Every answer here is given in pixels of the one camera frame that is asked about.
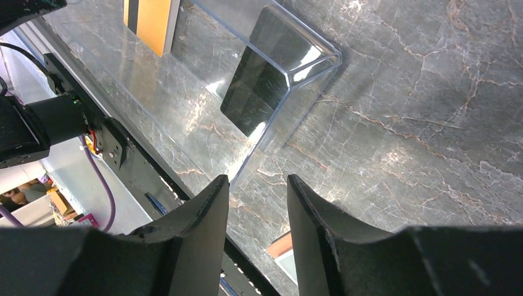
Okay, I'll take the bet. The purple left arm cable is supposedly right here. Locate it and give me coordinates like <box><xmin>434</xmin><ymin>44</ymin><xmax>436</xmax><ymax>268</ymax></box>
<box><xmin>0</xmin><ymin>134</ymin><xmax>117</xmax><ymax>234</ymax></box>

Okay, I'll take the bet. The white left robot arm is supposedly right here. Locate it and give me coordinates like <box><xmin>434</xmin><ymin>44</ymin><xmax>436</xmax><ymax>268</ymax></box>
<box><xmin>1</xmin><ymin>94</ymin><xmax>89</xmax><ymax>169</ymax></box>

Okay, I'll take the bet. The clear acrylic card box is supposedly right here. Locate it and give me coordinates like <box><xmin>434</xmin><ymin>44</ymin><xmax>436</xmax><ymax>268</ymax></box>
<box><xmin>46</xmin><ymin>1</ymin><xmax>340</xmax><ymax>189</ymax></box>

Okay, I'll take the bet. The tan leather card holder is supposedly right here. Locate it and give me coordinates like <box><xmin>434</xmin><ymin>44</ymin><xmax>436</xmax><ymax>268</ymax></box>
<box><xmin>266</xmin><ymin>231</ymin><xmax>298</xmax><ymax>285</ymax></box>

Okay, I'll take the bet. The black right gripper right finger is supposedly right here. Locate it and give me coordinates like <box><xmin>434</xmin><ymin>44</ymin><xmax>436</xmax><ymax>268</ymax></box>
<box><xmin>287</xmin><ymin>175</ymin><xmax>522</xmax><ymax>295</ymax></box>

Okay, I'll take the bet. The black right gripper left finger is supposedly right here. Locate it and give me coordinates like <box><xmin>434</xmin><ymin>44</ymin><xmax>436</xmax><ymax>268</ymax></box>
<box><xmin>1</xmin><ymin>175</ymin><xmax>229</xmax><ymax>295</ymax></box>

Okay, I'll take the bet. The orange credit card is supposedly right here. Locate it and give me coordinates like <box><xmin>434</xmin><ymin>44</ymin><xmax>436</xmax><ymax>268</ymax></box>
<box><xmin>123</xmin><ymin>0</ymin><xmax>180</xmax><ymax>57</ymax></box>

